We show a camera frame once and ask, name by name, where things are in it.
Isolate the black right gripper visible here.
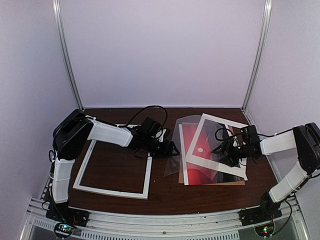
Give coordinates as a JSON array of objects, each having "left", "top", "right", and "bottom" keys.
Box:
[{"left": 212, "top": 141, "right": 250, "bottom": 167}]

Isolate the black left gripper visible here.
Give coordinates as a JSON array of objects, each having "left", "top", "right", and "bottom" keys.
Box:
[{"left": 143, "top": 136, "right": 181, "bottom": 160}]

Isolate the clear acrylic sheet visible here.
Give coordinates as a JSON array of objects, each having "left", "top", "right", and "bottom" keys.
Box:
[{"left": 164, "top": 114, "right": 246, "bottom": 186}]

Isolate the white picture frame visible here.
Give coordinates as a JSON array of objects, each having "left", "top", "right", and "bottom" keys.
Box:
[{"left": 73, "top": 121, "right": 153, "bottom": 200}]

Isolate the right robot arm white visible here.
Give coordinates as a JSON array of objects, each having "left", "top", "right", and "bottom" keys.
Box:
[{"left": 211, "top": 122, "right": 320, "bottom": 221}]

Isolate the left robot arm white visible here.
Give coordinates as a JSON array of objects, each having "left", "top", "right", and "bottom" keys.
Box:
[{"left": 49, "top": 109, "right": 180, "bottom": 222}]

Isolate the red and dark photo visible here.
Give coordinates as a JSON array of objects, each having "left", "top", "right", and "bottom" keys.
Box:
[{"left": 178, "top": 122, "right": 245, "bottom": 186}]

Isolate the white mat board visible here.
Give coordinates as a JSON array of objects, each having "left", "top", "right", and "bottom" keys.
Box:
[{"left": 182, "top": 113, "right": 248, "bottom": 185}]

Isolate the brown backing board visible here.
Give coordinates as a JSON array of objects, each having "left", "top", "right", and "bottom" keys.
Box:
[{"left": 177, "top": 121, "right": 247, "bottom": 188}]

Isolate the right controller board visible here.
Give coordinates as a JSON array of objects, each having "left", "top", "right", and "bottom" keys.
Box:
[{"left": 254, "top": 222, "right": 275, "bottom": 238}]

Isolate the controller board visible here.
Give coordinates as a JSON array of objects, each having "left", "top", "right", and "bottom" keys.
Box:
[
  {"left": 254, "top": 222, "right": 275, "bottom": 238},
  {"left": 53, "top": 222, "right": 76, "bottom": 239}
]

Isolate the left controller board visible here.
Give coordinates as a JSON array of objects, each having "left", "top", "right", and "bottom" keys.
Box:
[{"left": 53, "top": 222, "right": 76, "bottom": 239}]

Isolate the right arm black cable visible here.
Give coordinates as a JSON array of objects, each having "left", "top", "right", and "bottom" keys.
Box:
[{"left": 214, "top": 126, "right": 241, "bottom": 145}]

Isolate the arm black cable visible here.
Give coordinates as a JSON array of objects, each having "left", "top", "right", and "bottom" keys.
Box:
[
  {"left": 214, "top": 126, "right": 241, "bottom": 145},
  {"left": 124, "top": 106, "right": 169, "bottom": 131}
]

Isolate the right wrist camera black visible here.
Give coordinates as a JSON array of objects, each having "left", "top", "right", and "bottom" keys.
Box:
[{"left": 240, "top": 125, "right": 260, "bottom": 145}]

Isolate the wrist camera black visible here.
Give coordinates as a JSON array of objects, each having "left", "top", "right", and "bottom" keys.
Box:
[
  {"left": 240, "top": 125, "right": 260, "bottom": 145},
  {"left": 140, "top": 117, "right": 161, "bottom": 136}
]

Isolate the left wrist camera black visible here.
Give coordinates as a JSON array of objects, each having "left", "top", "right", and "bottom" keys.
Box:
[{"left": 140, "top": 117, "right": 161, "bottom": 136}]

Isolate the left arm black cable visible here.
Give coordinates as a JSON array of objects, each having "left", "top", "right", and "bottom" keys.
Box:
[{"left": 124, "top": 106, "right": 169, "bottom": 131}]

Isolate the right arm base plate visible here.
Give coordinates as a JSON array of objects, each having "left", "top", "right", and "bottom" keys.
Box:
[{"left": 239, "top": 192, "right": 282, "bottom": 226}]

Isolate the aluminium front rail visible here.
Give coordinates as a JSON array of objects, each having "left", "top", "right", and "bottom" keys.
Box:
[{"left": 17, "top": 197, "right": 311, "bottom": 240}]

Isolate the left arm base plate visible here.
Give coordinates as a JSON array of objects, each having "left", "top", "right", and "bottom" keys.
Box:
[{"left": 45, "top": 196, "right": 90, "bottom": 227}]

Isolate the aluminium corner post right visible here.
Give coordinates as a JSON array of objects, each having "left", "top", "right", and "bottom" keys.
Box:
[{"left": 241, "top": 0, "right": 273, "bottom": 112}]

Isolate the aluminium corner post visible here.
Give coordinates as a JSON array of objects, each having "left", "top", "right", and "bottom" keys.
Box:
[
  {"left": 52, "top": 0, "right": 84, "bottom": 110},
  {"left": 241, "top": 0, "right": 273, "bottom": 112}
]

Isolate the aluminium corner post left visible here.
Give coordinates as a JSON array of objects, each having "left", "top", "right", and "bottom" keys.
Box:
[{"left": 52, "top": 0, "right": 84, "bottom": 110}]

